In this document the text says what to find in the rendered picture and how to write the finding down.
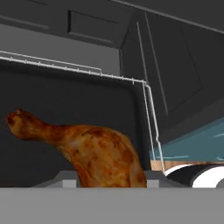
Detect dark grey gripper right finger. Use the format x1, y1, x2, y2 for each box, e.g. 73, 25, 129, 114
143, 170, 188, 189

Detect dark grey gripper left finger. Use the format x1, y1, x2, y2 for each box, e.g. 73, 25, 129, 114
31, 171, 80, 189

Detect brown roasted chicken drumstick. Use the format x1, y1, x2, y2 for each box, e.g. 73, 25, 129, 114
5, 108, 148, 189

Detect black and white round object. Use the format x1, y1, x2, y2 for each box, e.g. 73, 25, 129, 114
164, 163, 224, 189

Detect dark grey tall cupboard panel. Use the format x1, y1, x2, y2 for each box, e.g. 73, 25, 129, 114
118, 10, 224, 145

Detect dark grey cupboard door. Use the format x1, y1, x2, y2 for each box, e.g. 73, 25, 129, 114
66, 9, 136, 49

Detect silver wire oven rack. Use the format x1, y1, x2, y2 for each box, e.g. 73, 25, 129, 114
0, 50, 167, 177

